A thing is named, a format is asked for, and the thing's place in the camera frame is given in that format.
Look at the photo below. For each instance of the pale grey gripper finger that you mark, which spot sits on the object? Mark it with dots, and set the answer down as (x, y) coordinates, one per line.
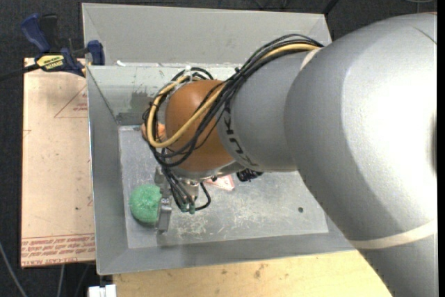
(164, 217)

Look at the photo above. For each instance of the pink and white packet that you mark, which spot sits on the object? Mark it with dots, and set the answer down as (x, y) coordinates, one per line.
(224, 183)

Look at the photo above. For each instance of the orange round object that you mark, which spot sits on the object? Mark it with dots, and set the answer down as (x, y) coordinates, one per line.
(160, 131)

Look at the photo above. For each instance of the green sponge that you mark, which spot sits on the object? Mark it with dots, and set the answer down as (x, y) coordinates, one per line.
(144, 203)

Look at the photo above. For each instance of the grey metal bin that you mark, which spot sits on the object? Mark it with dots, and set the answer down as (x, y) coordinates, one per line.
(194, 38)

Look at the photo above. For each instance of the brown cardboard board, red print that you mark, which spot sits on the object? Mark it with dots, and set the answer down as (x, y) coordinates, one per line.
(55, 163)

